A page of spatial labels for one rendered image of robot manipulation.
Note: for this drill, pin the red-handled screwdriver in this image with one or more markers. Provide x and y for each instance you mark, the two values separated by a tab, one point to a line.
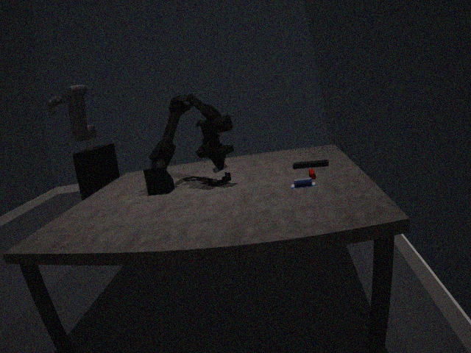
312	174

